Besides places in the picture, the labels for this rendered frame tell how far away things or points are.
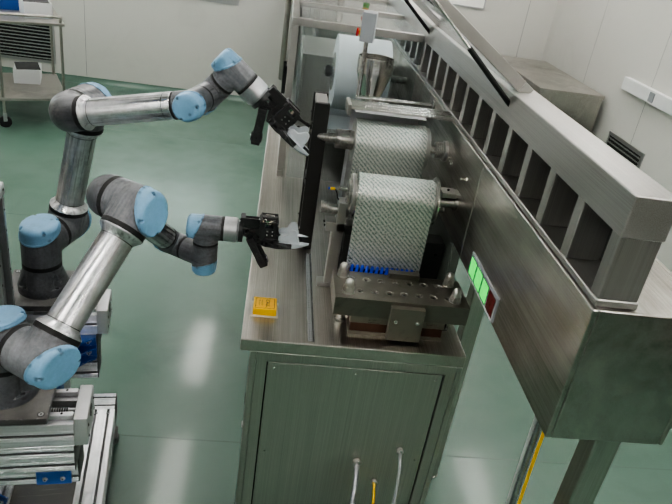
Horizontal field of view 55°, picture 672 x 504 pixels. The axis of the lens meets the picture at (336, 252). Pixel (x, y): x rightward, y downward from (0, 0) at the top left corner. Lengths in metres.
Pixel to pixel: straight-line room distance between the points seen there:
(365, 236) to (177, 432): 1.31
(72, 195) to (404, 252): 1.05
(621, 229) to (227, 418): 2.11
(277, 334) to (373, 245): 0.41
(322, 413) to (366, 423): 0.14
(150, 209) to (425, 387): 0.96
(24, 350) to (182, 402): 1.47
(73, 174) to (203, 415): 1.28
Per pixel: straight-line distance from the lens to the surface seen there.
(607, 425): 1.41
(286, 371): 1.92
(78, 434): 1.84
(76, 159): 2.11
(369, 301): 1.86
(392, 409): 2.04
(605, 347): 1.28
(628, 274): 1.22
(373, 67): 2.54
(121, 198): 1.66
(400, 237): 1.99
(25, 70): 6.65
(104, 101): 1.87
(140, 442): 2.83
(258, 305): 1.95
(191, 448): 2.80
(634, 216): 1.17
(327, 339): 1.89
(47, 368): 1.60
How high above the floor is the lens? 1.98
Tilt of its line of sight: 27 degrees down
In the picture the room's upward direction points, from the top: 9 degrees clockwise
